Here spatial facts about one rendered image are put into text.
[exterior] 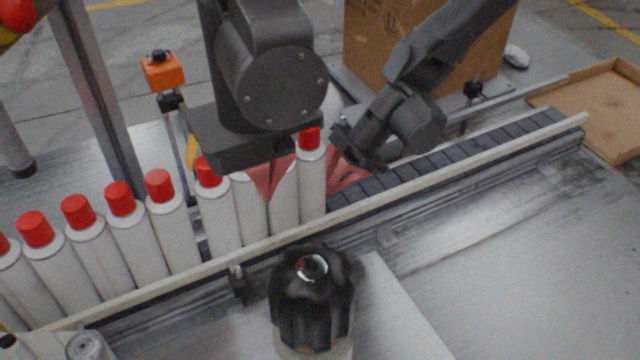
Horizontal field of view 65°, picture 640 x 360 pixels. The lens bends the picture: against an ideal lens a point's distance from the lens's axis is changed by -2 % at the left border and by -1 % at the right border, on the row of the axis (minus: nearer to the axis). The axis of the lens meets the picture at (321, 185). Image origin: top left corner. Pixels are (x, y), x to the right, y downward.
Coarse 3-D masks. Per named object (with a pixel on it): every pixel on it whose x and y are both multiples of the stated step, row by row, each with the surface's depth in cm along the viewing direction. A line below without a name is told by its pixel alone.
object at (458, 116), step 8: (552, 80) 102; (560, 80) 102; (528, 88) 100; (536, 88) 100; (544, 88) 101; (504, 96) 98; (512, 96) 98; (520, 96) 99; (480, 104) 96; (488, 104) 96; (496, 104) 97; (504, 104) 98; (456, 112) 94; (464, 112) 94; (472, 112) 95; (480, 112) 96; (448, 120) 93; (456, 120) 94; (392, 136) 90; (392, 144) 90; (336, 160) 85; (192, 208) 78; (192, 216) 78
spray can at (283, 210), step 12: (288, 168) 72; (288, 180) 73; (276, 192) 75; (288, 192) 75; (276, 204) 77; (288, 204) 77; (276, 216) 79; (288, 216) 79; (276, 228) 81; (288, 228) 81
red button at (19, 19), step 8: (0, 0) 45; (8, 0) 44; (16, 0) 45; (24, 0) 45; (0, 8) 44; (8, 8) 44; (16, 8) 44; (24, 8) 45; (32, 8) 46; (0, 16) 45; (8, 16) 44; (16, 16) 45; (24, 16) 45; (32, 16) 46; (8, 24) 45; (16, 24) 45; (24, 24) 45; (32, 24) 46; (16, 32) 46; (24, 32) 46
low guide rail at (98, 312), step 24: (576, 120) 101; (504, 144) 95; (528, 144) 98; (456, 168) 91; (384, 192) 86; (408, 192) 88; (336, 216) 83; (264, 240) 79; (288, 240) 81; (216, 264) 76; (144, 288) 73; (168, 288) 74; (96, 312) 70
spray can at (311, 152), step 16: (304, 144) 73; (320, 144) 75; (304, 160) 74; (320, 160) 75; (304, 176) 76; (320, 176) 77; (304, 192) 79; (320, 192) 80; (304, 208) 82; (320, 208) 82
